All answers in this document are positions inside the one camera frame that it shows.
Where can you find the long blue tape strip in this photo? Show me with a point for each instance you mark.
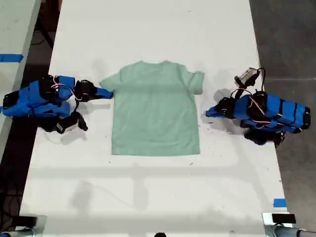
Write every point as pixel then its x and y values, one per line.
pixel 11 58

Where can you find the small black box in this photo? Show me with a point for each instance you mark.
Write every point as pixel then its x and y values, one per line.
pixel 283 218
pixel 26 220

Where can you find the small black round object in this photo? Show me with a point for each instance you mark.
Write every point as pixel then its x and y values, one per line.
pixel 160 234

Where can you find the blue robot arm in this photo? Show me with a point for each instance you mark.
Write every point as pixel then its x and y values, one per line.
pixel 34 101
pixel 279 113

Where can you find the short blue tape strip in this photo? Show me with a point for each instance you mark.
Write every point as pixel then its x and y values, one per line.
pixel 280 203

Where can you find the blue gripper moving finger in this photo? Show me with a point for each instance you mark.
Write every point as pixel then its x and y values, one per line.
pixel 102 96
pixel 214 114

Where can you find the pale green T-shirt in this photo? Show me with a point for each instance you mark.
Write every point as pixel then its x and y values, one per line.
pixel 153 111

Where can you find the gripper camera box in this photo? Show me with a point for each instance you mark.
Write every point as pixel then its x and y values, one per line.
pixel 245 77
pixel 70 124

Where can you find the white side table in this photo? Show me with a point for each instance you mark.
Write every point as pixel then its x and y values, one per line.
pixel 14 29

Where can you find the grey metal clamp plate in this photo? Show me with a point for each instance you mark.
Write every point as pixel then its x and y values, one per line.
pixel 42 224
pixel 267 222

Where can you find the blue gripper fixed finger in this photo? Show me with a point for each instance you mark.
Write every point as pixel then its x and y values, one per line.
pixel 102 90
pixel 213 110

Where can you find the camera black stalk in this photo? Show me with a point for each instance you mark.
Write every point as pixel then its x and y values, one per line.
pixel 75 107
pixel 238 91

